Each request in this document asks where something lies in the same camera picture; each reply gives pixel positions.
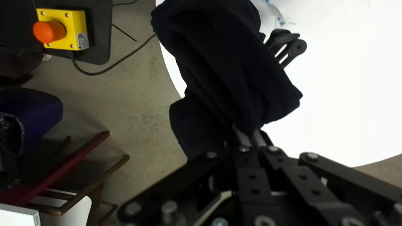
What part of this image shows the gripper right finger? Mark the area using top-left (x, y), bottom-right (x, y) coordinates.
top-left (253, 129), bottom-right (402, 226)

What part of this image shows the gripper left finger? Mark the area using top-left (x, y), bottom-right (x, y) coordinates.
top-left (116, 126), bottom-right (274, 226)

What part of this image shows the black cloth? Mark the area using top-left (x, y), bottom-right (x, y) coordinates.
top-left (150, 0), bottom-right (303, 160)

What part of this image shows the black mounting panel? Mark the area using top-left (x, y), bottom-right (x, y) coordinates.
top-left (0, 0), bottom-right (113, 66)

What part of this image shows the dark blue seat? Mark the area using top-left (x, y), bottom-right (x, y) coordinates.
top-left (0, 88), bottom-right (63, 157)

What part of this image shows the white box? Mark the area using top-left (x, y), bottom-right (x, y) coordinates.
top-left (0, 203), bottom-right (41, 226)

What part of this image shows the yellow emergency stop button box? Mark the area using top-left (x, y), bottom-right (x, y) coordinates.
top-left (32, 8), bottom-right (90, 51)

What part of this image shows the brown wooden frame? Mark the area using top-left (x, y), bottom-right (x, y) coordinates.
top-left (28, 154), bottom-right (131, 226)

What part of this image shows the thin black cable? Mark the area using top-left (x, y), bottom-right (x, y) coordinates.
top-left (111, 23), bottom-right (138, 42)

